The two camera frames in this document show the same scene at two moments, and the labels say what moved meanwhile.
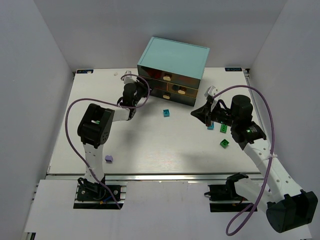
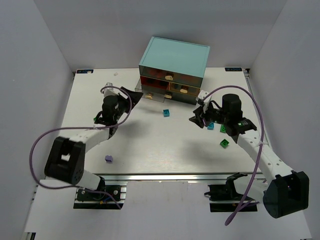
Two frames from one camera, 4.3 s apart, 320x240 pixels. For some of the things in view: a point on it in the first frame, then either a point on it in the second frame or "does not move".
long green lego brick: [223, 128] does not move
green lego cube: [224, 143] does not move
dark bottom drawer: [173, 96] does not move
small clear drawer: [158, 84] -> [151, 92]
